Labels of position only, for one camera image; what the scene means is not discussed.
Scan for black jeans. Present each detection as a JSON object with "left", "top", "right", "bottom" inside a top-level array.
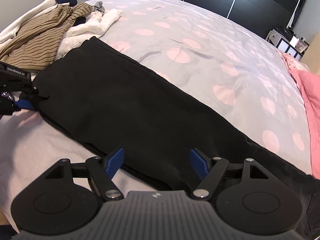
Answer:
[{"left": 33, "top": 38, "right": 319, "bottom": 239}]

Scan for brown striped garment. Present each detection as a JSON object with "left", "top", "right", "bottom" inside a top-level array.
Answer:
[{"left": 1, "top": 2, "right": 92, "bottom": 70}]

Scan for cream white garment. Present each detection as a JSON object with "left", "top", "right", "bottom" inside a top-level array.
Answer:
[{"left": 1, "top": 0, "right": 58, "bottom": 50}]

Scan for white knitted garment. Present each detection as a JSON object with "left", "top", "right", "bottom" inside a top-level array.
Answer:
[{"left": 55, "top": 9, "right": 123, "bottom": 61}]

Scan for grey duvet with pink dots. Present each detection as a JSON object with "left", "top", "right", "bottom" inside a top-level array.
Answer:
[{"left": 1, "top": 0, "right": 312, "bottom": 223}]

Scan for pink pillow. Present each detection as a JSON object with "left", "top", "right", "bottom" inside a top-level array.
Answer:
[{"left": 277, "top": 50, "right": 319, "bottom": 179}]

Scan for white bedside shelf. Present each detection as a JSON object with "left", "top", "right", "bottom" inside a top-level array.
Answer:
[{"left": 265, "top": 29, "right": 309, "bottom": 60}]

